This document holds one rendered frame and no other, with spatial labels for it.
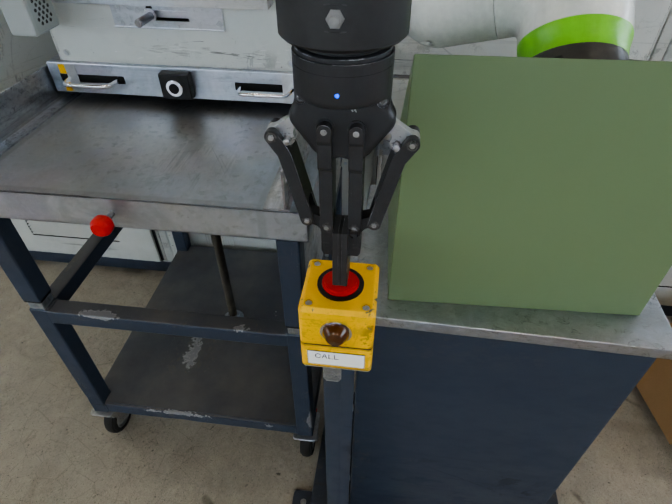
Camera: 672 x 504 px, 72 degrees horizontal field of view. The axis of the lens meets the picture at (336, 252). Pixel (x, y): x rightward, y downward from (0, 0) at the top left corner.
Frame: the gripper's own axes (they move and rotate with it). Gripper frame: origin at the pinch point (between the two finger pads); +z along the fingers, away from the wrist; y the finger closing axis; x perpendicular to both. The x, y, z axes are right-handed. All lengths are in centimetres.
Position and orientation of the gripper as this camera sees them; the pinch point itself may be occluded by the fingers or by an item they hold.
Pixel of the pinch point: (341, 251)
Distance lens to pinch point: 46.7
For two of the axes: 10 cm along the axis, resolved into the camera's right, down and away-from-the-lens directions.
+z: 0.0, 7.5, 6.6
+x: -1.2, 6.6, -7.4
